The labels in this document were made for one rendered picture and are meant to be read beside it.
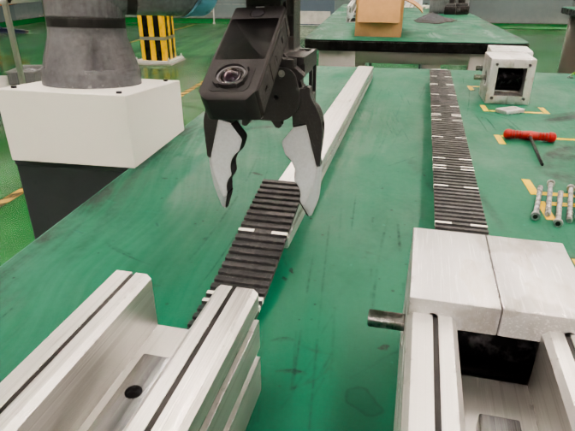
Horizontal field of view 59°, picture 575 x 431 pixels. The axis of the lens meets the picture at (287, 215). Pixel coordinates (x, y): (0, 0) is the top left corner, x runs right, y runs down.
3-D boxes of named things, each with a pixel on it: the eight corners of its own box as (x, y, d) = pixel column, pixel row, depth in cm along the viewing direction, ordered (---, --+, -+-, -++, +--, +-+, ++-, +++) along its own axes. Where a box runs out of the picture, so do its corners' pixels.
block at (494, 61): (467, 92, 120) (474, 51, 116) (518, 95, 118) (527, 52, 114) (472, 103, 111) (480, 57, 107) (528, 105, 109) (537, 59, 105)
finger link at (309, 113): (337, 157, 47) (306, 63, 44) (334, 162, 45) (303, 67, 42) (290, 169, 48) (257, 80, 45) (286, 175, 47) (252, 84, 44)
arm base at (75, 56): (19, 85, 77) (8, 15, 73) (82, 76, 91) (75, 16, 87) (106, 91, 73) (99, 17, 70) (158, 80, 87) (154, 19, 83)
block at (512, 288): (370, 327, 41) (379, 222, 37) (533, 351, 39) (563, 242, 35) (357, 410, 34) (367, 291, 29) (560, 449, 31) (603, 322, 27)
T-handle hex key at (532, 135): (501, 137, 88) (503, 126, 88) (554, 141, 86) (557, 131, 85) (510, 167, 75) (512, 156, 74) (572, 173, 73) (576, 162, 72)
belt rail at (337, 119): (358, 77, 138) (358, 65, 136) (372, 78, 137) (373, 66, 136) (251, 244, 54) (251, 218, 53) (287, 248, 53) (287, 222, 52)
